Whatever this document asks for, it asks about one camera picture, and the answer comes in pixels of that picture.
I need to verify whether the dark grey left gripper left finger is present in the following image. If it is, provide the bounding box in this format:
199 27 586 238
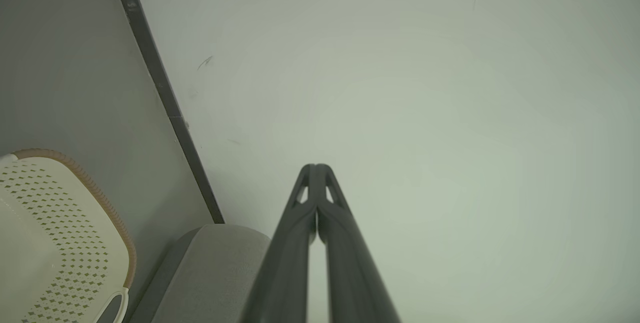
240 163 317 323

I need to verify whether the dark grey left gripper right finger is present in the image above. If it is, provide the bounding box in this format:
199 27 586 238
316 163 401 323

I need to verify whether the cream laundry basket brown rim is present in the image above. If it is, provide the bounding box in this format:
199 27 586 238
0 148 138 323

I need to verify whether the grey fabric cushion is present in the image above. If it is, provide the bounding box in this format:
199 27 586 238
128 223 274 323

